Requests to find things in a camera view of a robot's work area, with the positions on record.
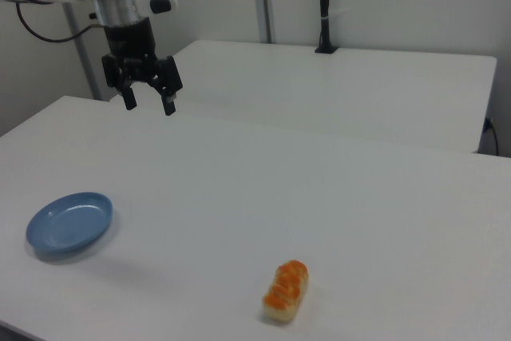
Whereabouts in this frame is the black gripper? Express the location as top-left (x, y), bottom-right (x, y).
top-left (101, 16), bottom-right (184, 117)

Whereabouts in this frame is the bread with orange topping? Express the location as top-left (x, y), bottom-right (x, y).
top-left (261, 260), bottom-right (311, 323)

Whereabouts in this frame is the blue plate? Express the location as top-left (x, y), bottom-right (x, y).
top-left (26, 192), bottom-right (115, 258)

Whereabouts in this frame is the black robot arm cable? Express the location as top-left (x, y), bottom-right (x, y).
top-left (14, 0), bottom-right (107, 44)

